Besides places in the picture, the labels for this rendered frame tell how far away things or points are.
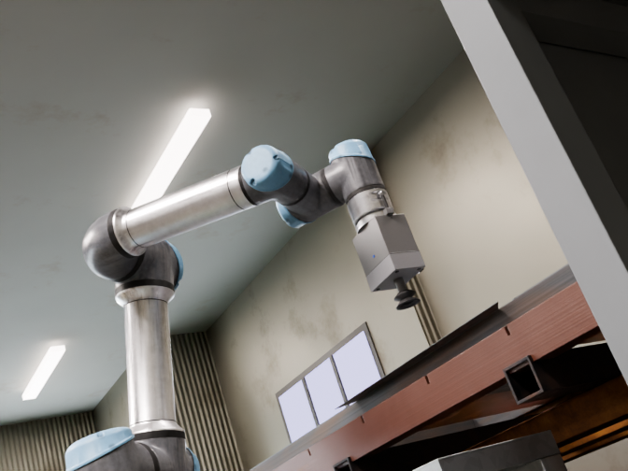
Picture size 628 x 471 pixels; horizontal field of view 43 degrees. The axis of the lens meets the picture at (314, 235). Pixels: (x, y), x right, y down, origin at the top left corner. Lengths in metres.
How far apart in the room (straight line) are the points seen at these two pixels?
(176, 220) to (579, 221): 0.93
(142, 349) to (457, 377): 0.64
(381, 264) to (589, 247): 0.76
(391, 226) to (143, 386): 0.55
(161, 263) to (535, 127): 1.08
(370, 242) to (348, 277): 4.57
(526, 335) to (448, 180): 4.02
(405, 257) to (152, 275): 0.52
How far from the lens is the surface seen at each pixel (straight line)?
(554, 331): 1.06
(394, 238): 1.34
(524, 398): 1.10
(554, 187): 0.63
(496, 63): 0.68
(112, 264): 1.53
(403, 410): 1.28
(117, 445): 1.40
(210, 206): 1.38
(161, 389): 1.54
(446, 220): 5.09
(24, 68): 4.14
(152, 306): 1.58
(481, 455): 0.99
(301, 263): 6.44
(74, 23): 3.94
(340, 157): 1.42
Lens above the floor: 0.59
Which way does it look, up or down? 23 degrees up
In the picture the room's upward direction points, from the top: 19 degrees counter-clockwise
